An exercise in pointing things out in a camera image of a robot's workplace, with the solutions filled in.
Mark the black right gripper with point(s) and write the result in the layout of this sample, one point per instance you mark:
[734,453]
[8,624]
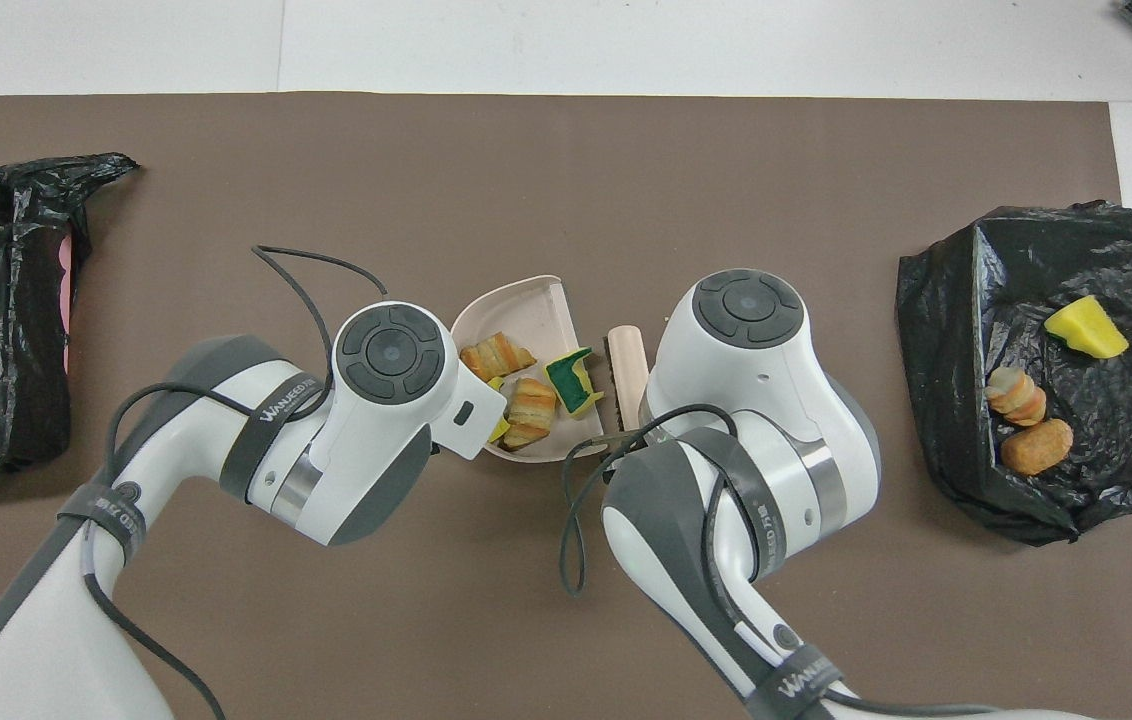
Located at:
[641,435]

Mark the beige hand brush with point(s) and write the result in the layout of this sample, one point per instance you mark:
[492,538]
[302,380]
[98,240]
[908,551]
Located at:
[628,370]

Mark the yellow sponge with green pad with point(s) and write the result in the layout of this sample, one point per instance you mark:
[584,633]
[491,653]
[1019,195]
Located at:
[574,382]

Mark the striped croissant piece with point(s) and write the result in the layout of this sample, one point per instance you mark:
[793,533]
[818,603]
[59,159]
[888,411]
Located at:
[1016,395]
[531,412]

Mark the plain yellow sponge piece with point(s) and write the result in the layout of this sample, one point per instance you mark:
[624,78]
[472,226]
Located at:
[500,431]

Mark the pale croissant piece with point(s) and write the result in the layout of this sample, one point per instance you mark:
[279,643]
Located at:
[496,356]

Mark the beige plastic dustpan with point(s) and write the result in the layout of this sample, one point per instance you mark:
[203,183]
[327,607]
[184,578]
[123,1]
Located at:
[526,315]

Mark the green and yellow sponge wedge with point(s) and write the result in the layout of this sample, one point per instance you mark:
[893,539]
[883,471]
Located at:
[1086,327]

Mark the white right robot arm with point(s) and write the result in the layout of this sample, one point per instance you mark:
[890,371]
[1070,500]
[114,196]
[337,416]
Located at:
[756,400]

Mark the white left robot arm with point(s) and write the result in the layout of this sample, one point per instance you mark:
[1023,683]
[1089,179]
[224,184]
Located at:
[376,400]

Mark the black trash bag bin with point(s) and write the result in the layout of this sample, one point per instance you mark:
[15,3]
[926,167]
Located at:
[1126,430]

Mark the pink bin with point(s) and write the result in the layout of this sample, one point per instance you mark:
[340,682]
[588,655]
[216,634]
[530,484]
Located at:
[65,300]

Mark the brown table mat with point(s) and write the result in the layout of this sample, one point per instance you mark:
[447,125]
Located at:
[426,160]

